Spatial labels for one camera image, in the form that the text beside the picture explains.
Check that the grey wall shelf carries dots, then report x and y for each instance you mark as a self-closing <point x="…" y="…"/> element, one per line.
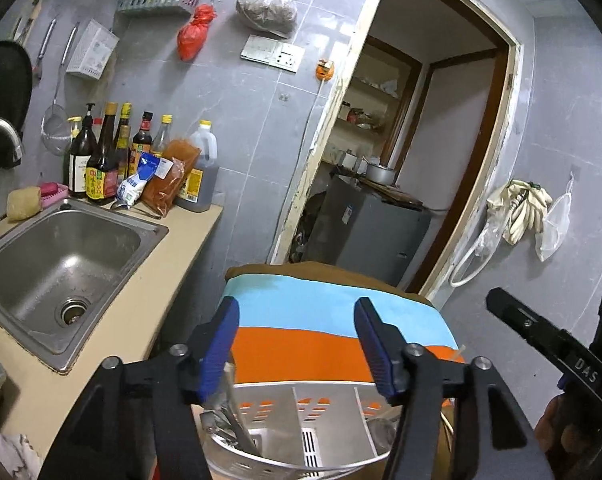
<point x="153" y="2"/>

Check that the black wok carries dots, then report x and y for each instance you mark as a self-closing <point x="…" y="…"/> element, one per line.
<point x="1" y="90"/>

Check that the pink soap dish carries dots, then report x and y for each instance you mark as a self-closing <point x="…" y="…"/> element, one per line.
<point x="55" y="195"/>

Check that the stainless steel sink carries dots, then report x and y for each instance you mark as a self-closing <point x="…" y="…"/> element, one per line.
<point x="56" y="270"/>

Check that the clear bottle yellow cap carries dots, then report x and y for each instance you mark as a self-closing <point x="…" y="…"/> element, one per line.
<point x="162" y="136"/>

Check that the metal strainer ladle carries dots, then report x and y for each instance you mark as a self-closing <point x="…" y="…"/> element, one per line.
<point x="56" y="131"/>

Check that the red plastic bag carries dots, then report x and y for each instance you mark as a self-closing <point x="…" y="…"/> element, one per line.
<point x="195" y="35"/>

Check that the grey cabinet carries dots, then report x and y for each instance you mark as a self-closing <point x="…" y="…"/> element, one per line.
<point x="371" y="230"/>

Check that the blue white packet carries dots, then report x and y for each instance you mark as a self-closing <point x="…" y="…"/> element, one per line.
<point x="136" y="181"/>

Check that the tall dark sauce bottle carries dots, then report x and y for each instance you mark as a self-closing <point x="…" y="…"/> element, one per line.
<point x="124" y="135"/>

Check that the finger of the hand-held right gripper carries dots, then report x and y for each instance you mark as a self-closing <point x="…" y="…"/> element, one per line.
<point x="523" y="317"/>

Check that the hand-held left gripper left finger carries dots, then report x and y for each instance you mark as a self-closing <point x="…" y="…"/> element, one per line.
<point x="218" y="355"/>

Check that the person's right hand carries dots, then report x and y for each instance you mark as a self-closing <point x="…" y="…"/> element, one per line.
<point x="558" y="430"/>

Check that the hanging metal utensil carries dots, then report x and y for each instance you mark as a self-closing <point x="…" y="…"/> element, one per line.
<point x="45" y="46"/>

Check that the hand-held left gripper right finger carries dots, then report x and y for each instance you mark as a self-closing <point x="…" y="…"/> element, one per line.
<point x="378" y="355"/>

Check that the white rag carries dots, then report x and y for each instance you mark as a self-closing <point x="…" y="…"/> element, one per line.
<point x="11" y="455"/>

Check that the wooden door frame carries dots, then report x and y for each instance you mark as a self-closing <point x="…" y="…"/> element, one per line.
<point x="483" y="175"/>

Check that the orange spice packet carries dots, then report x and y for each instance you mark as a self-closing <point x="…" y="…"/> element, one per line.
<point x="173" y="172"/>

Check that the white plastic utensil holder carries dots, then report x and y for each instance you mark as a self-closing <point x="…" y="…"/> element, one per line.
<point x="276" y="427"/>

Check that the clear plastic bag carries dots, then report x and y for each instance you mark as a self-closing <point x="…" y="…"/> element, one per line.
<point x="491" y="232"/>

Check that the metal fork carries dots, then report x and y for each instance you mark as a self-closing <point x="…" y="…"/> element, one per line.
<point x="242" y="422"/>

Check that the dark wooden board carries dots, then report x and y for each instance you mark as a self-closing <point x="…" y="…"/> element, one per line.
<point x="402" y="195"/>

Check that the dark pump bottle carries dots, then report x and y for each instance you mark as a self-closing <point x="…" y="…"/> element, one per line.
<point x="83" y="157"/>

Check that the orange wall hook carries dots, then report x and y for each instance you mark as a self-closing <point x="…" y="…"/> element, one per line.
<point x="325" y="71"/>

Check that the white hanging basket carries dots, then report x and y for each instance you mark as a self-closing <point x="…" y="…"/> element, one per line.
<point x="92" y="50"/>

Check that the wooden cutting board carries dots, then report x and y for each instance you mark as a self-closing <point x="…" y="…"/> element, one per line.
<point x="33" y="12"/>

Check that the clear bag of dried goods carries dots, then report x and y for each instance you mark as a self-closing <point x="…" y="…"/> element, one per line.
<point x="268" y="7"/>

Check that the dark bottle yellow red label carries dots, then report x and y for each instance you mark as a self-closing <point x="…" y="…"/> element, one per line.
<point x="101" y="177"/>

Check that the large oil jug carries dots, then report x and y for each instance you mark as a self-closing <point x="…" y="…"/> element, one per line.
<point x="198" y="175"/>

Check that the wooden shelf unit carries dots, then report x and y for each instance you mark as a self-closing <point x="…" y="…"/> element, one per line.
<point x="406" y="105"/>

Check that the yellow sponge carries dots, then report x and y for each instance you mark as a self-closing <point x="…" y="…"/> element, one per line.
<point x="24" y="204"/>

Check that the chrome faucet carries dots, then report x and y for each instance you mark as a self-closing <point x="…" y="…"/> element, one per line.
<point x="1" y="128"/>

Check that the metal pot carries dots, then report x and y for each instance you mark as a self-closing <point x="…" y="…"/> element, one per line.
<point x="380" y="174"/>

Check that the striped colourful blanket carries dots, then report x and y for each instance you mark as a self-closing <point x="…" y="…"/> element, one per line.
<point x="306" y="310"/>

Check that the wall switch socket panel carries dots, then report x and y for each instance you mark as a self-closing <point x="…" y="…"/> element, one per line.
<point x="273" y="54"/>

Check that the small yellow pump bottle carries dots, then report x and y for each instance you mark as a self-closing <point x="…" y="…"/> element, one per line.
<point x="74" y="127"/>

